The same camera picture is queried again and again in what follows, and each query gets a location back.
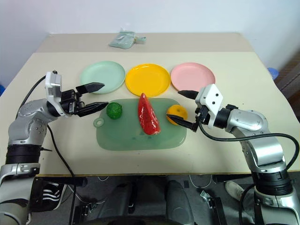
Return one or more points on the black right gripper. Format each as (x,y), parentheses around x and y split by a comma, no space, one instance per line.
(203,114)

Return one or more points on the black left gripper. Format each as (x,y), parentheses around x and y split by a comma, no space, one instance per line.
(70,100)

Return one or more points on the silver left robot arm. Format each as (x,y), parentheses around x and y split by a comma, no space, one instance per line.
(28,122)

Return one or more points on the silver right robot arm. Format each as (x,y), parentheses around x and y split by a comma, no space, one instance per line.
(260,131)

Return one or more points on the orange fruit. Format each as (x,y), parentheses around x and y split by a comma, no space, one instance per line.
(179,111)

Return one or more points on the green round vegetable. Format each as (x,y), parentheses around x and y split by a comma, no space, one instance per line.
(114,111)

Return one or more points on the light green plate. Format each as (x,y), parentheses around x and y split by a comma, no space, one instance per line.
(103,73)

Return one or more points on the pink plate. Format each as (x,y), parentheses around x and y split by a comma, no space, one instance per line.
(192,76)

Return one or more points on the yellow plate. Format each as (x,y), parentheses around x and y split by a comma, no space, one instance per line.
(147,79)

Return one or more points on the red watermelon slice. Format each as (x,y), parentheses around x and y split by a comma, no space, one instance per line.
(147,114)

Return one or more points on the translucent green cutting board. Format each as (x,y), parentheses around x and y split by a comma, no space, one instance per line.
(122,136)

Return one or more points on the beige table mat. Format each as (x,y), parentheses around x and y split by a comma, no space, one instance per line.
(234,70)

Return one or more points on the pale green plastic bag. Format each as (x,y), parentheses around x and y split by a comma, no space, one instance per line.
(122,39)

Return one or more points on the blue round object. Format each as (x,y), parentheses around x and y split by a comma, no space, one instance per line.
(2,90)
(273,73)

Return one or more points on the dark grey rounded robot leg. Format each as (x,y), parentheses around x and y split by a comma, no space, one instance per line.
(117,204)
(178,201)

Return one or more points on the black white striped shoe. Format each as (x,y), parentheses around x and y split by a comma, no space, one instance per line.
(50,194)

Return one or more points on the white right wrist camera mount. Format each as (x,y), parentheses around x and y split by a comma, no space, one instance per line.
(212,96)

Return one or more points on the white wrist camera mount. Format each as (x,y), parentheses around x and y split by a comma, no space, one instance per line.
(212,96)
(53,84)

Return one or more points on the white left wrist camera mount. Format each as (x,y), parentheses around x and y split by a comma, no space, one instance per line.
(53,84)

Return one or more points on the black table frame bracket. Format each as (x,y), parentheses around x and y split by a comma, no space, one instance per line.
(232,178)

